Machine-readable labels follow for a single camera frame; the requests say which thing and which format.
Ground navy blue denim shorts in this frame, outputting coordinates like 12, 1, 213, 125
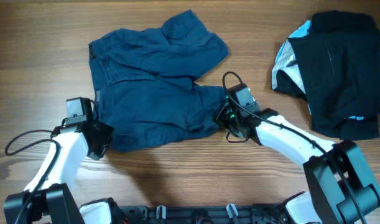
88, 10, 229, 152

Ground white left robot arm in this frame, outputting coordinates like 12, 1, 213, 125
4, 97, 123, 224

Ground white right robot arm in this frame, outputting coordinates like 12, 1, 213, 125
215, 83, 380, 223

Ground black shorts with blue lining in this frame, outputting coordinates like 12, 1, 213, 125
271, 11, 380, 141

